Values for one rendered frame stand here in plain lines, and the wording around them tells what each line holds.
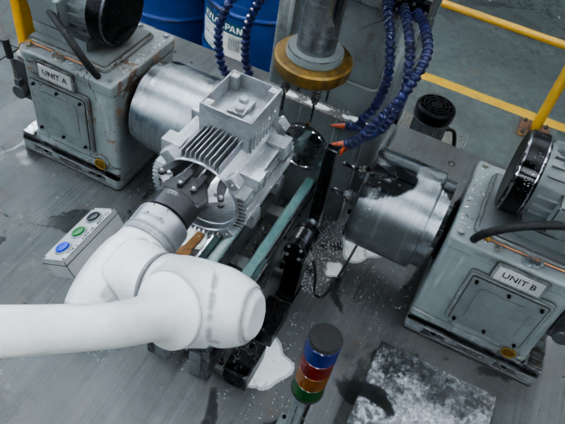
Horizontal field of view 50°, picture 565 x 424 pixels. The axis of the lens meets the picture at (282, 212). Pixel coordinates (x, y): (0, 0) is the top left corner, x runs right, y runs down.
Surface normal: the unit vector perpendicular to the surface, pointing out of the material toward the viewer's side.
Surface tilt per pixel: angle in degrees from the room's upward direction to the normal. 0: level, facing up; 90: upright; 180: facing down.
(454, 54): 0
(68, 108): 90
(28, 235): 0
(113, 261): 17
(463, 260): 90
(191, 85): 9
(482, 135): 0
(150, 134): 84
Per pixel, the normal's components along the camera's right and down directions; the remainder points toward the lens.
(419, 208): -0.14, -0.18
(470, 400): 0.14, -0.66
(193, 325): 0.15, 0.23
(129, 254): -0.11, -0.76
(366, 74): -0.44, 0.62
